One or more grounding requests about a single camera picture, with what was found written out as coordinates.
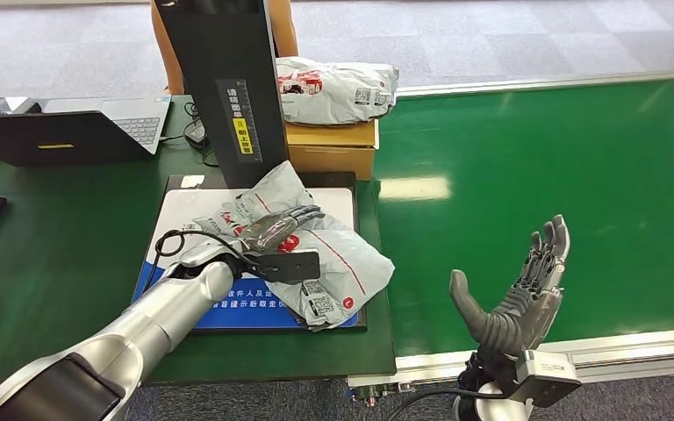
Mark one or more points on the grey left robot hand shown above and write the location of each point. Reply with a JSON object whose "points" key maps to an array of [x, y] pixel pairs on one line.
{"points": [[276, 228]]}

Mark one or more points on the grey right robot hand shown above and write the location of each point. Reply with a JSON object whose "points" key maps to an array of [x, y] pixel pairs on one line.
{"points": [[517, 314]]}

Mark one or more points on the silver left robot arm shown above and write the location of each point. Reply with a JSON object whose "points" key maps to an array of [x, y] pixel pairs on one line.
{"points": [[157, 325]]}

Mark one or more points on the brown cardboard box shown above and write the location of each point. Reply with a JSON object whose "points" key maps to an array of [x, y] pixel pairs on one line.
{"points": [[331, 151]]}

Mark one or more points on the green conveyor belt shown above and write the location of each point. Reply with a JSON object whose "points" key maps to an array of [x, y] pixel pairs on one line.
{"points": [[546, 174]]}

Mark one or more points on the plump grey mailer package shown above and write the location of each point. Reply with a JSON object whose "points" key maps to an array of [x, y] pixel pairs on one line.
{"points": [[337, 93]]}

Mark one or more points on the scanner base with printed pad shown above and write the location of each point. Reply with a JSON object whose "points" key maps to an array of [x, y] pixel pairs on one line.
{"points": [[186, 209]]}

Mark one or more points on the dark power adapter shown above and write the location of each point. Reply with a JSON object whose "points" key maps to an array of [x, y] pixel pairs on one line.
{"points": [[195, 132]]}

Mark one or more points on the black scanner column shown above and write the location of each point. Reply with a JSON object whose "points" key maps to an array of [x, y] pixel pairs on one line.
{"points": [[226, 58]]}

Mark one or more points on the silver open laptop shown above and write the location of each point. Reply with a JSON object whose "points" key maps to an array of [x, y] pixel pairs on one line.
{"points": [[81, 136]]}

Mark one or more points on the black white striped object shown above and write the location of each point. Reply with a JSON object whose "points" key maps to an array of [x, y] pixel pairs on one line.
{"points": [[0, 106]]}

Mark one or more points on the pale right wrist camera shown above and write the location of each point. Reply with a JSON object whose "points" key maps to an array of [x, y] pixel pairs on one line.
{"points": [[546, 378]]}

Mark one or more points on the aluminium conveyor frame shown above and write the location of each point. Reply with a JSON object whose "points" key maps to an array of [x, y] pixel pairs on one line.
{"points": [[633, 348]]}

